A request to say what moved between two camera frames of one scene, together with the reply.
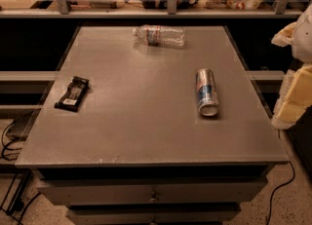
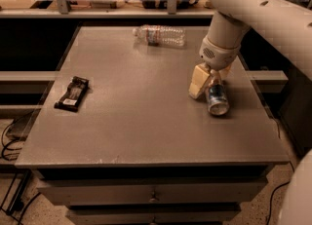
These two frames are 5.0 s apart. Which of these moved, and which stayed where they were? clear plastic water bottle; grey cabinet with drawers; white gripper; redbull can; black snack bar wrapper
Moved: redbull can; white gripper
Stayed: clear plastic water bottle; grey cabinet with drawers; black snack bar wrapper
